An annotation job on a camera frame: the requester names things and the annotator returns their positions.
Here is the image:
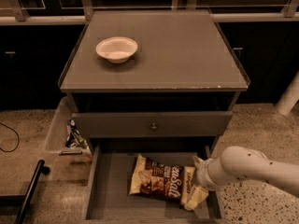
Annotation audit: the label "brown sea salt chip bag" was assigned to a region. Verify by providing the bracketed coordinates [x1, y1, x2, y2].
[129, 154, 195, 205]

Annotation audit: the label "black metal bar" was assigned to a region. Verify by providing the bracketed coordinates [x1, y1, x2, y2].
[0, 160, 50, 224]

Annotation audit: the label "round brass drawer knob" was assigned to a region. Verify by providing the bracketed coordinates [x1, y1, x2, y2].
[150, 123, 158, 132]

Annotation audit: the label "black floor cable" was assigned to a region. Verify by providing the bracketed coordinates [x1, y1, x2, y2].
[0, 122, 21, 153]

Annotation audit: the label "white paper bowl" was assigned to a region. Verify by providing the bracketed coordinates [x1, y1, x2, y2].
[95, 36, 138, 63]

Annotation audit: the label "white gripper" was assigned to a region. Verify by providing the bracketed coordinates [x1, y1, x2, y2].
[184, 156, 217, 211]

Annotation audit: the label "clear plastic storage bin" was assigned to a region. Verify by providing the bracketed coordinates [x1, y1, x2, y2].
[43, 96, 92, 156]

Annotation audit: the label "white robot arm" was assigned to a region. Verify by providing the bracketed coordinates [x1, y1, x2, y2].
[184, 146, 299, 211]

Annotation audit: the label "grey drawer cabinet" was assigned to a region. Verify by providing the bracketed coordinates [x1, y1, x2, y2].
[59, 10, 249, 150]

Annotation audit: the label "grey open middle drawer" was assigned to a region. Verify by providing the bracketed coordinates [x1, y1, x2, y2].
[82, 138, 226, 224]

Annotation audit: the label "snack packets in bin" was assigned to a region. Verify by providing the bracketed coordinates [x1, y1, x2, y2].
[65, 119, 88, 149]

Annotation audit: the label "grey top drawer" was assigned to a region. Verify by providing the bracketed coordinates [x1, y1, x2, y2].
[72, 111, 233, 138]

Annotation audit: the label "metal railing frame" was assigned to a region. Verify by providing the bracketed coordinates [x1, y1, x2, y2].
[0, 0, 299, 25]

